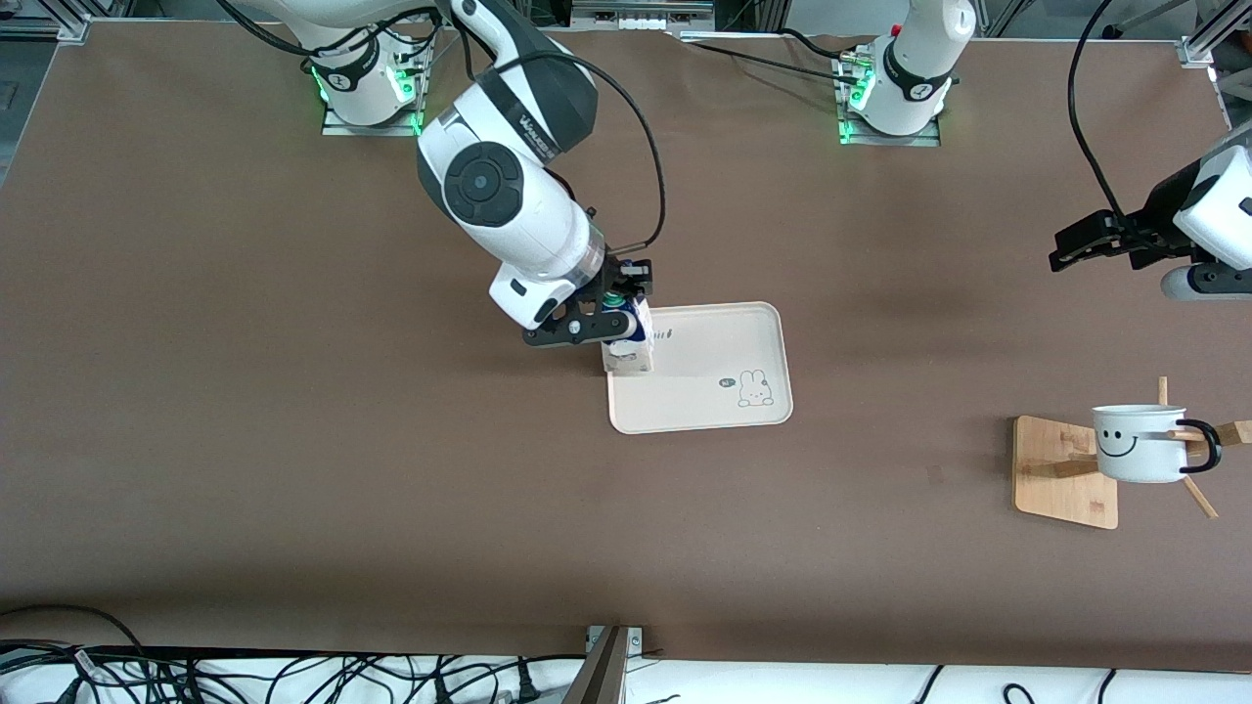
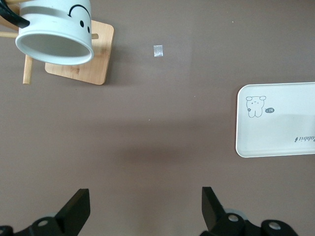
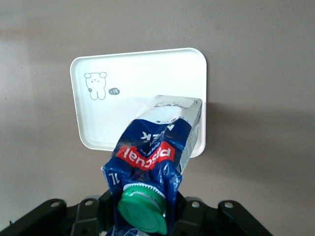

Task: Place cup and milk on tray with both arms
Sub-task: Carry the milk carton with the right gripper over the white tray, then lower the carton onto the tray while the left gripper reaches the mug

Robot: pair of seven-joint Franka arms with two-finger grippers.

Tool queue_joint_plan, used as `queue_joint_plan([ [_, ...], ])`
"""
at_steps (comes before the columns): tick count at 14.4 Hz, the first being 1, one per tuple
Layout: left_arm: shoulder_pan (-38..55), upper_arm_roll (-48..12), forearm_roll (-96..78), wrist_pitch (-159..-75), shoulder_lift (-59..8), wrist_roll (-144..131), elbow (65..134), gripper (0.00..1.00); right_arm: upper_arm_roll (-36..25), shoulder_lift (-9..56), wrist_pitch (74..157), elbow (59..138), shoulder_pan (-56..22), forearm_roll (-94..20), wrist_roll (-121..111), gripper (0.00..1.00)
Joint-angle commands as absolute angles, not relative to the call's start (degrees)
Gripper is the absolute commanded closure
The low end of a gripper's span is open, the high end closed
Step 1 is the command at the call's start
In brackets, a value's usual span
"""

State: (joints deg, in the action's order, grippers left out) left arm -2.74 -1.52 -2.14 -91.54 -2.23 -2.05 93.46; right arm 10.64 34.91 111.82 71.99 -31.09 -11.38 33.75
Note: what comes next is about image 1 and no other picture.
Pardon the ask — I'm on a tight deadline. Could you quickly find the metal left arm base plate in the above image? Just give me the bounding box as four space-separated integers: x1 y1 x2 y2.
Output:
836 44 943 149

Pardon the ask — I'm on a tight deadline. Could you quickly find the aluminium profile bar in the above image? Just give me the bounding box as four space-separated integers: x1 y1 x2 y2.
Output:
560 626 632 704

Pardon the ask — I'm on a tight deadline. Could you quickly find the black looped floor cable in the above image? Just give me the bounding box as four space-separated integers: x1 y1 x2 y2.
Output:
0 604 150 704

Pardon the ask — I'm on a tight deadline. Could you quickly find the silver power strip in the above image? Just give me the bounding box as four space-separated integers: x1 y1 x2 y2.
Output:
570 0 717 32

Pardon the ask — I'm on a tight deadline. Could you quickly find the wooden mug stand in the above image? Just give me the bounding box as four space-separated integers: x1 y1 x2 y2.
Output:
1012 376 1252 531

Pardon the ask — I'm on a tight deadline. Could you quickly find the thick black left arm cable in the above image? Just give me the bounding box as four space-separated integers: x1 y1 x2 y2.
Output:
1067 0 1128 218

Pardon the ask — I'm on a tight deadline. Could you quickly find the short black base cable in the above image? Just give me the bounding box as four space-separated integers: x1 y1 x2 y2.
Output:
778 27 862 66

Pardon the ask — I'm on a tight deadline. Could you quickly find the cream rabbit print tray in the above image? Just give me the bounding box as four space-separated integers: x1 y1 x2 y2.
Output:
606 301 794 435

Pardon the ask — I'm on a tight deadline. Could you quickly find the white smiley cup black handle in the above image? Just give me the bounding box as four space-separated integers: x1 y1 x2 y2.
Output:
1091 404 1224 484

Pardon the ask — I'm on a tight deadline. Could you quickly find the small metal bracket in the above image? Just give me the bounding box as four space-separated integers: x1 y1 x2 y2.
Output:
585 626 645 656

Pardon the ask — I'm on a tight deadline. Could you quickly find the aluminium frame corner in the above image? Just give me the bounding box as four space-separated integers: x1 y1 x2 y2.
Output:
1177 0 1252 109
0 0 91 43

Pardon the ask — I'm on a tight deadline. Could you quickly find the blue milk carton green cap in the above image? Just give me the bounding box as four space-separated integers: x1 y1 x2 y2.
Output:
600 291 655 376

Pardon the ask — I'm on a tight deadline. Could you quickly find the long black base cable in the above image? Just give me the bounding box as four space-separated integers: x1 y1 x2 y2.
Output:
675 34 864 89

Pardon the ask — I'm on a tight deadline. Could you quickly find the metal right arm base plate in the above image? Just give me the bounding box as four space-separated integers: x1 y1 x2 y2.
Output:
313 32 426 138

